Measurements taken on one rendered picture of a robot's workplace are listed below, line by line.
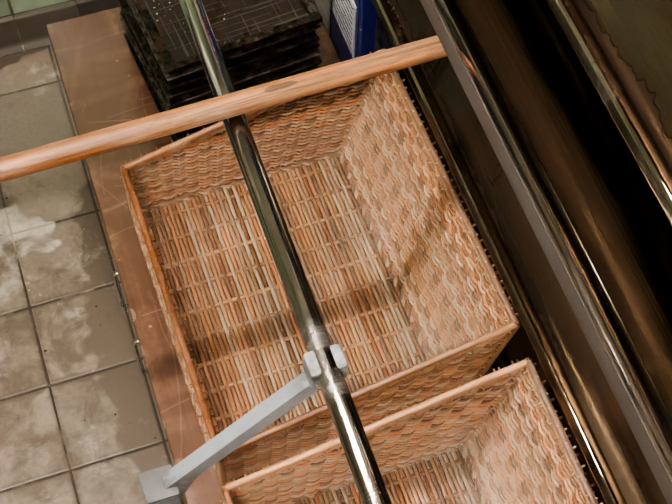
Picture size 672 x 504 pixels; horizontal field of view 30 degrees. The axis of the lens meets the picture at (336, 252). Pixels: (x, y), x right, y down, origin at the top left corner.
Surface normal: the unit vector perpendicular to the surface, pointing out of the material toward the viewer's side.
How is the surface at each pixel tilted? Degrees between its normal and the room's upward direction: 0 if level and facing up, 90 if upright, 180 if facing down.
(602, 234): 9
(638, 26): 70
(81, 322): 0
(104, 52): 0
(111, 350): 0
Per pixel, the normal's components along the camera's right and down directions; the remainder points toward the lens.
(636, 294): 0.16, -0.54
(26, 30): 0.33, 0.82
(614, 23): -0.88, 0.08
